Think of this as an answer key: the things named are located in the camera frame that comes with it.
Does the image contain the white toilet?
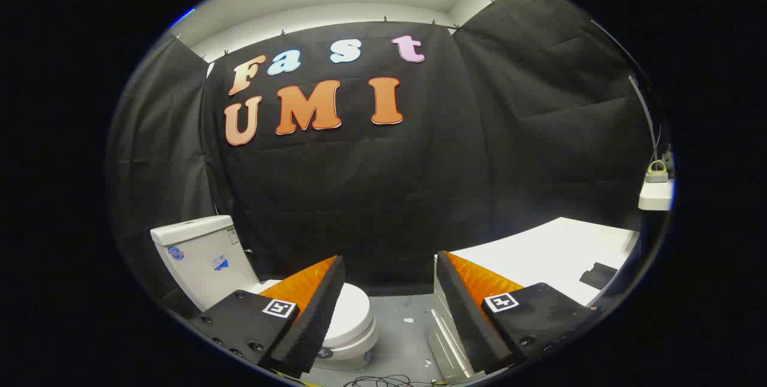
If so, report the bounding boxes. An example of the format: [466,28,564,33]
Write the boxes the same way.
[150,215,379,371]

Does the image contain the white shelf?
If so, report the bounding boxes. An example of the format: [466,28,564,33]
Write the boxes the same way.
[638,180,675,211]

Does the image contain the black backdrop cloth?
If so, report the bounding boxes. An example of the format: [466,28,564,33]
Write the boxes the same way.
[107,0,660,316]

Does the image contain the black floor cables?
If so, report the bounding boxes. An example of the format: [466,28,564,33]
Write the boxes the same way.
[345,375,444,387]

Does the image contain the white toilet lid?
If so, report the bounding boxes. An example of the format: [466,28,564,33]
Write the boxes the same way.
[258,279,372,349]

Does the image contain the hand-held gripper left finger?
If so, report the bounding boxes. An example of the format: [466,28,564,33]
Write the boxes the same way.
[189,255,347,379]

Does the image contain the thin grey cable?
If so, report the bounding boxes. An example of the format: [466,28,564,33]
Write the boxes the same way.
[628,75,660,163]

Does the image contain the white drawer cabinet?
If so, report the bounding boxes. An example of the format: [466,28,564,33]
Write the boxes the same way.
[428,217,641,383]

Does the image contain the flat black object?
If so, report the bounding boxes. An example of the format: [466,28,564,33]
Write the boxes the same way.
[579,262,618,290]

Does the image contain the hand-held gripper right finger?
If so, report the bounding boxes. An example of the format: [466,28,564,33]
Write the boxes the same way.
[434,250,600,376]

